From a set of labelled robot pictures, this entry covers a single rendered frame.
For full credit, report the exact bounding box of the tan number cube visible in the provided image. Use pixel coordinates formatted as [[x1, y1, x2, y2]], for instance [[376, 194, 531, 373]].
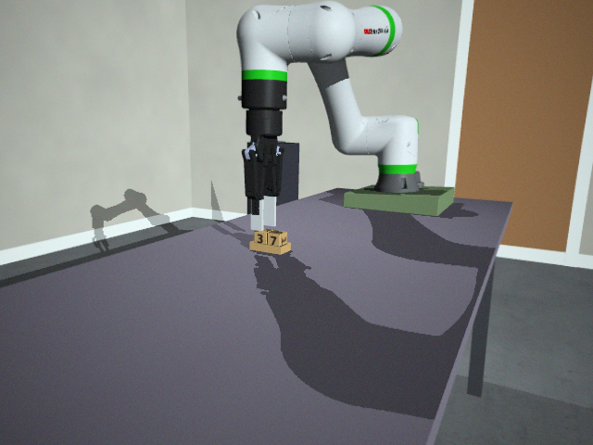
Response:
[[254, 228, 273, 245], [268, 230, 287, 247]]

